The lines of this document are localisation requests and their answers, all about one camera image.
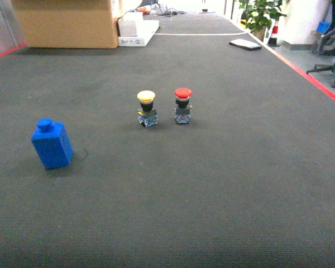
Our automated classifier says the red mushroom push button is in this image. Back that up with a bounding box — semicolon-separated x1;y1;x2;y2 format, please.
174;88;192;124

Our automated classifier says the yellow mushroom push button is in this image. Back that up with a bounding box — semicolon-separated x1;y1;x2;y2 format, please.
137;90;158;128

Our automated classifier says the green potted plant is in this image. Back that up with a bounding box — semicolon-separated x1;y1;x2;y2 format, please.
238;0;286;41

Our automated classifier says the white flat box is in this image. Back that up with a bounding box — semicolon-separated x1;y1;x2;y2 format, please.
118;20;160;47

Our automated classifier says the black flat tablet device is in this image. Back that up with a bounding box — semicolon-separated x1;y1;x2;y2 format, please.
229;39;262;51

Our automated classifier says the red white traffic cone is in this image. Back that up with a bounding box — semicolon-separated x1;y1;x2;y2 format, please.
267;20;279;47

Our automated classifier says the small white box on top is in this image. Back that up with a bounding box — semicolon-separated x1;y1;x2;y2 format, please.
118;12;143;37

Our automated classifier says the large cardboard box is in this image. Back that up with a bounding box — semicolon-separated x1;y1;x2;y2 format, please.
12;1;118;49

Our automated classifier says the blue block part with knob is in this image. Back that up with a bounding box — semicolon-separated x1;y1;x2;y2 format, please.
31;118;74;169

